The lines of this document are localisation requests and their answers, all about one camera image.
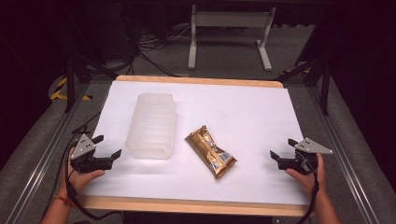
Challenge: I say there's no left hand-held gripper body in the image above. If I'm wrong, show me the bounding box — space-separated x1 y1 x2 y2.
69 133 114 175

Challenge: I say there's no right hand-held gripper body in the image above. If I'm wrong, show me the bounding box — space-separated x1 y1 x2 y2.
277 137 333 175

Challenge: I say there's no translucent white plastic container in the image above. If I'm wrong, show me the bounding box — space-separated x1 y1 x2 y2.
124 92 177 161

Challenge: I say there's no gold foil snack packet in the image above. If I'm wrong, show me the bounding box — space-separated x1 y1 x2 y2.
184 124 238 180

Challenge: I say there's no person's left hand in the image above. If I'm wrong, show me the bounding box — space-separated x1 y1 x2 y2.
64 147 106 195

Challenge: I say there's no person's right hand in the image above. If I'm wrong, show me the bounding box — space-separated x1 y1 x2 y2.
285 152 327 199

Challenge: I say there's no white paper sheet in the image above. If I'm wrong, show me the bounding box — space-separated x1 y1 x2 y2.
81 79 311 206

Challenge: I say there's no black tripod stand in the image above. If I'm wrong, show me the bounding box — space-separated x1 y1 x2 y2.
64 52 120 114
276 55 331 116

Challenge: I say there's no wooden table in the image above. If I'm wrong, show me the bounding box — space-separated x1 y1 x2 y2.
78 74 312 217

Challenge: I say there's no right hand-held gripper black cable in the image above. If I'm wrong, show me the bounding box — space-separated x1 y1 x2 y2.
295 158 320 224

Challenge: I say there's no hand-held gripper black cable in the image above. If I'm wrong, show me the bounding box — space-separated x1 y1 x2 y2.
46 136 124 222
295 158 320 224

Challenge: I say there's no aluminium floor rail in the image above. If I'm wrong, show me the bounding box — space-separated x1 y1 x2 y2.
3 82 92 224
306 87 379 224

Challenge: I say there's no left hand-held gripper black cable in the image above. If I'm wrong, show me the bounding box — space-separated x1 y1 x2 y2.
46 136 124 222

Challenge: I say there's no red string bracelet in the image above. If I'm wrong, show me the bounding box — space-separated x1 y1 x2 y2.
53 194 76 208

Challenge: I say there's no bundle of floor cables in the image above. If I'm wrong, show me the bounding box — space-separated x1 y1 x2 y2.
124 8 194 77

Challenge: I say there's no white metal stand frame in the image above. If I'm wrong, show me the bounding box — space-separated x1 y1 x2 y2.
187 4 277 72

